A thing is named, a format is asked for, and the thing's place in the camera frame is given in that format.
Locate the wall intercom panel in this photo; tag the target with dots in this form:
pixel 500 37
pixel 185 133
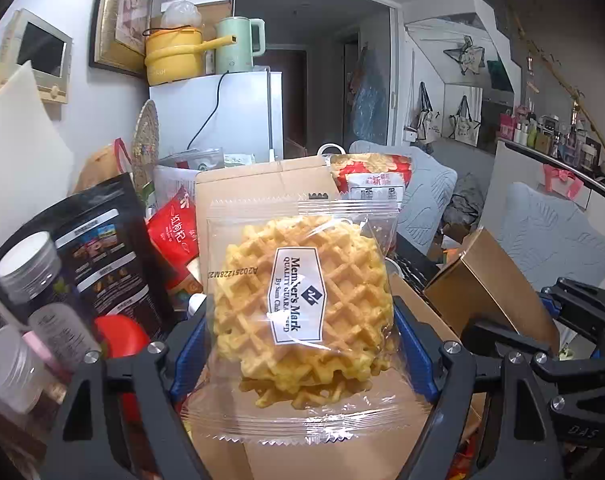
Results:
pixel 30 40

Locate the yellow pot with handle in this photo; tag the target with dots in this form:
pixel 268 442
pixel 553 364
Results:
pixel 174 54

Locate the packaged yellow waffle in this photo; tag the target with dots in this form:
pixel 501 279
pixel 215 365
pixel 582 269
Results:
pixel 303 344

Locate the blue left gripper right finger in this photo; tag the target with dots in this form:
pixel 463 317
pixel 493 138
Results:
pixel 420 346

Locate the framed picture on wall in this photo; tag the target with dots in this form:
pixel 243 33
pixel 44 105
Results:
pixel 117 41

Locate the white mini fridge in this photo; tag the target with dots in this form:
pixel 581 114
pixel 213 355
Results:
pixel 241 113

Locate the red white snack bag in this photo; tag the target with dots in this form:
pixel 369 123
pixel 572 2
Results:
pixel 371 176

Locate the black snack pouch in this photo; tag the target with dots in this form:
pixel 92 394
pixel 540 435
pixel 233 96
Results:
pixel 107 257

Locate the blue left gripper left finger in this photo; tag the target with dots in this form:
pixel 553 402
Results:
pixel 187 355

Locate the green electric kettle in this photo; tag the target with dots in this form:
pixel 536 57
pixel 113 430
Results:
pixel 250 43

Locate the white label bottle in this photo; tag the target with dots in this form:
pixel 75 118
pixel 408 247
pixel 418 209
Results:
pixel 31 274

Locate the red korean snack bag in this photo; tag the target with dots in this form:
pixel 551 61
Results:
pixel 172 231

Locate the open cardboard box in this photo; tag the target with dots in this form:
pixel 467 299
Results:
pixel 490 421

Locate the white foam board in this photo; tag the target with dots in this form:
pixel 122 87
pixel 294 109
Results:
pixel 35 162

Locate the red cylindrical canister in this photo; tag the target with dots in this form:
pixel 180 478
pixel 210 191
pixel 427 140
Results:
pixel 123 337

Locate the grey leaf chair cover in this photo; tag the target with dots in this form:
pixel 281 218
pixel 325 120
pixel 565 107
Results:
pixel 549 238

